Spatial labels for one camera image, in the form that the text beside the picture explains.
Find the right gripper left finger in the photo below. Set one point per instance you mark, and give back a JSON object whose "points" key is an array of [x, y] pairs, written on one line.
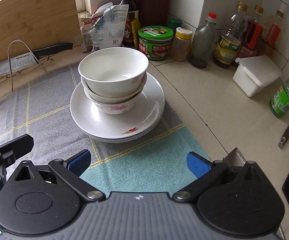
{"points": [[68, 172]]}

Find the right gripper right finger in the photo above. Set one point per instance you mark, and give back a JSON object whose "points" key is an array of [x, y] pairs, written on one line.
{"points": [[208, 174]]}

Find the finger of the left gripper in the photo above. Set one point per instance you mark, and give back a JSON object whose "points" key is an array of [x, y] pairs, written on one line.
{"points": [[13, 150]]}

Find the white floral bowl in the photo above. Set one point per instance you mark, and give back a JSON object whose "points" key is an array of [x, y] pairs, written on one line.
{"points": [[114, 108]]}

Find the plain white bowl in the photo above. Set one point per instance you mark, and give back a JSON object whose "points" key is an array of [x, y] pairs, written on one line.
{"points": [[114, 72]]}

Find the steel kitchen cleaver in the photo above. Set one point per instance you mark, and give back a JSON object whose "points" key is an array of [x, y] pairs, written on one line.
{"points": [[49, 50]]}

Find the grey checked table mat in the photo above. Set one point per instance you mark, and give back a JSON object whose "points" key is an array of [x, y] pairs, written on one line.
{"points": [[155, 162]]}

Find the lower stacked white plate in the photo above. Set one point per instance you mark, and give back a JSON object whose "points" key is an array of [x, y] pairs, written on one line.
{"points": [[122, 128]]}

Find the fruit pattern white plate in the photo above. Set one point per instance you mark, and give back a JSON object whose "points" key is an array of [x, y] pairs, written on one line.
{"points": [[83, 109]]}

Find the green glass jar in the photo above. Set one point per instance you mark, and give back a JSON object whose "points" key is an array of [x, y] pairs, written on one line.
{"points": [[279, 104]]}

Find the white seasoning box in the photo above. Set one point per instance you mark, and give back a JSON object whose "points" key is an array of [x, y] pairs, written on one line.
{"points": [[253, 74]]}

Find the bamboo cutting board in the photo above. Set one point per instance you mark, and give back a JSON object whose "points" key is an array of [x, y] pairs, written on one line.
{"points": [[35, 24]]}

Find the green label oil bottle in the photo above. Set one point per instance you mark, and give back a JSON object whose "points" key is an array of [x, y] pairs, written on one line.
{"points": [[229, 41]]}

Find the red cap glass bottle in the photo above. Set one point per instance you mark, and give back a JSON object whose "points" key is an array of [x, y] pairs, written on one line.
{"points": [[204, 42]]}

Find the yellow lid spice jar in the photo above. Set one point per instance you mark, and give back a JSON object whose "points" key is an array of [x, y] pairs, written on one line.
{"points": [[181, 44]]}

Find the green lid sauce tub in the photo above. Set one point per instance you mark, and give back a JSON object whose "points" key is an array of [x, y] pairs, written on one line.
{"points": [[155, 42]]}

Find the white plastic food bag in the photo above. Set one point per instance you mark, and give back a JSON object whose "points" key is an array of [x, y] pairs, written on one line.
{"points": [[108, 25]]}

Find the red label vinegar bottle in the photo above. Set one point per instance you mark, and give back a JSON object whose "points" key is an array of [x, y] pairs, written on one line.
{"points": [[252, 35]]}

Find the rightmost red label bottle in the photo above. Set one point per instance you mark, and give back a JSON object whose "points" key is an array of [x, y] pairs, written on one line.
{"points": [[273, 28]]}

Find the dark soy sauce bottle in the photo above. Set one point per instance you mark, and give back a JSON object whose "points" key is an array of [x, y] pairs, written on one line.
{"points": [[128, 39]]}

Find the dark brown canister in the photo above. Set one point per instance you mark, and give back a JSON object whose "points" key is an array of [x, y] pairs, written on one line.
{"points": [[153, 12]]}

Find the wire knife rack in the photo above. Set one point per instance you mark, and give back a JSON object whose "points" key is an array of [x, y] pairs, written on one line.
{"points": [[21, 62]]}

